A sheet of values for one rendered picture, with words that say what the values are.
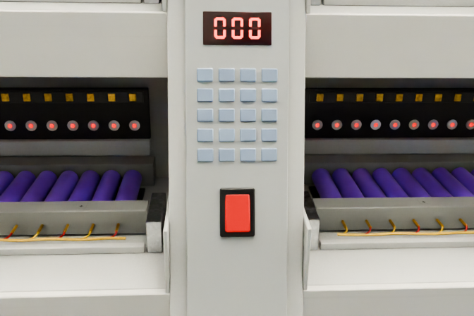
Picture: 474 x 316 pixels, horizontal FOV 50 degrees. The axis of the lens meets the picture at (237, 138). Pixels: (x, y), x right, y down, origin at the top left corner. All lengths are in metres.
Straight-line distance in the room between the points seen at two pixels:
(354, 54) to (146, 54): 0.15
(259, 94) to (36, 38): 0.15
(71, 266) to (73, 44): 0.16
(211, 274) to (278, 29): 0.17
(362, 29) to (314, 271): 0.18
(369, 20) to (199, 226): 0.18
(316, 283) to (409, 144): 0.23
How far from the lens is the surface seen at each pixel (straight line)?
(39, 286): 0.40
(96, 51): 0.37
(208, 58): 0.35
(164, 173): 0.56
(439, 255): 0.45
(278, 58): 0.35
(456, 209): 0.48
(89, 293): 0.38
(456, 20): 0.39
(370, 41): 0.37
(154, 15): 0.36
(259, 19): 0.35
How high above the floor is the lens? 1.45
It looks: 4 degrees down
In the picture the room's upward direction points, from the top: straight up
